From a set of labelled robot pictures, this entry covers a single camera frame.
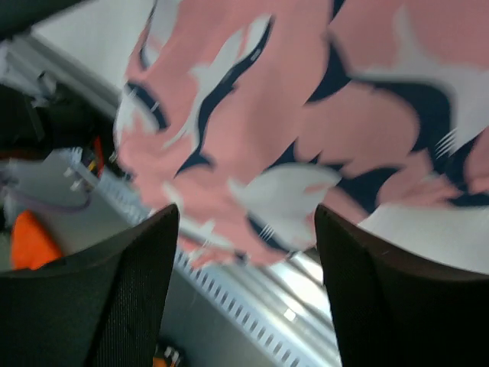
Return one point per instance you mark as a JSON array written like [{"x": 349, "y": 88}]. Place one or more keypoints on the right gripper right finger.
[{"x": 393, "y": 308}]

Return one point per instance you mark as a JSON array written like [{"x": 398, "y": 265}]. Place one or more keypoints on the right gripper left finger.
[{"x": 102, "y": 306}]

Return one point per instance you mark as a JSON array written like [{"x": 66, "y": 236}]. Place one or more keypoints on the pink shark print shorts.
[{"x": 392, "y": 94}]

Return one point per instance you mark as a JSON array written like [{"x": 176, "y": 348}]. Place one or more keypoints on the orange object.
[{"x": 32, "y": 246}]

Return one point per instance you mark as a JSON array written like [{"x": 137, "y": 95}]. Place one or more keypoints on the aluminium mounting rail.
[{"x": 245, "y": 194}]

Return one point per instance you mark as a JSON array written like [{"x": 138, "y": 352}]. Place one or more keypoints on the white slotted cable duct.
[{"x": 244, "y": 316}]

